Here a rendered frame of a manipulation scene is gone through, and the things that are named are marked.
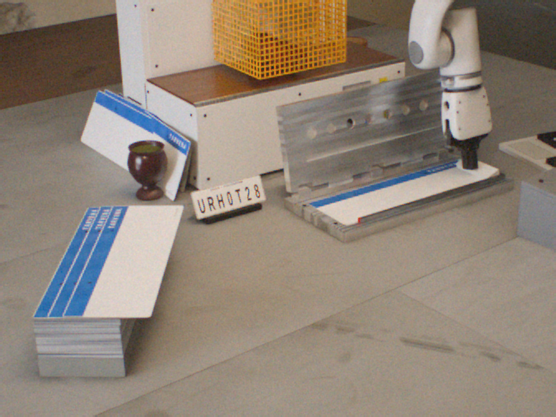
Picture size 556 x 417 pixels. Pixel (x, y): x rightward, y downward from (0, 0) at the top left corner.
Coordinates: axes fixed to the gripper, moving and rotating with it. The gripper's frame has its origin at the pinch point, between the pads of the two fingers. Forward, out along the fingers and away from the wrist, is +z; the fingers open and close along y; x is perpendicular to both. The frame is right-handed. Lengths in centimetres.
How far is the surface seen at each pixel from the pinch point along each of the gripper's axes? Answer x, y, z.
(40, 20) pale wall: 185, -22, -37
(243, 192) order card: 16.5, -45.7, -1.9
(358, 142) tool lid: 11.1, -19.9, -7.1
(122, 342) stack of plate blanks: -24, -92, 5
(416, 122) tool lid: 11.1, -4.1, -8.1
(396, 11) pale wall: 203, 146, -17
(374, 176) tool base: 10.7, -17.3, 0.8
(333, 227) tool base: -3.5, -38.5, 4.5
